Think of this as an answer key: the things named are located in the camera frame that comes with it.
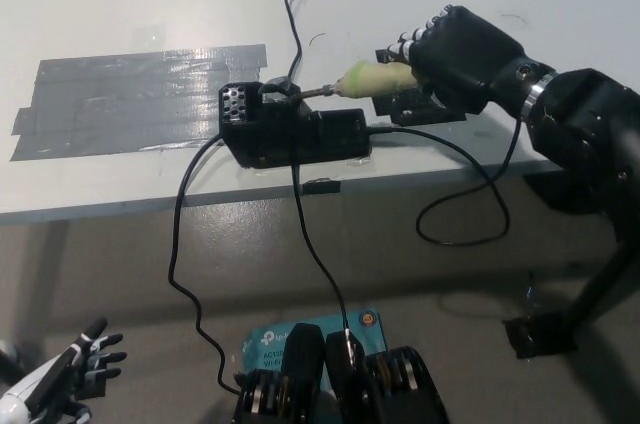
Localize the black wavy power cable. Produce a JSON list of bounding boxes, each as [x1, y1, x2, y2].
[[167, 137, 244, 398]]

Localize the small black tape strip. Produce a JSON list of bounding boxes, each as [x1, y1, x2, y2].
[[302, 177, 340, 195]]

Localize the black soldering iron cable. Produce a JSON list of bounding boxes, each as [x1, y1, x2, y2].
[[368, 118, 522, 248]]

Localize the long thin black cable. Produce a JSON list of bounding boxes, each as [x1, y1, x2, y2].
[[281, 0, 357, 370]]

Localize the grey duct tape patch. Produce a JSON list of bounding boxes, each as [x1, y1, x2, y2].
[[8, 43, 269, 163]]

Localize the teal tp-link box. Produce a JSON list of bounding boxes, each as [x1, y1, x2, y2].
[[242, 311, 391, 395]]

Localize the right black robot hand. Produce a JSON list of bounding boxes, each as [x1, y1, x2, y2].
[[384, 4, 557, 118]]

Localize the black robot torso blocks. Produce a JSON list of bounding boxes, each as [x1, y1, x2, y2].
[[230, 323, 449, 424]]

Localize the black slanted stand leg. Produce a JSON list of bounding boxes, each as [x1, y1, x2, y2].
[[564, 213, 640, 345]]

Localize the black taped stand foot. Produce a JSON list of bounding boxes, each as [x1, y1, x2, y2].
[[502, 311, 584, 360]]

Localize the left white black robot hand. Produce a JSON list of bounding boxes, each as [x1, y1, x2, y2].
[[9, 316, 129, 424]]

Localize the black soldering station base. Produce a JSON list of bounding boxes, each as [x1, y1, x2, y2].
[[219, 77, 372, 169]]

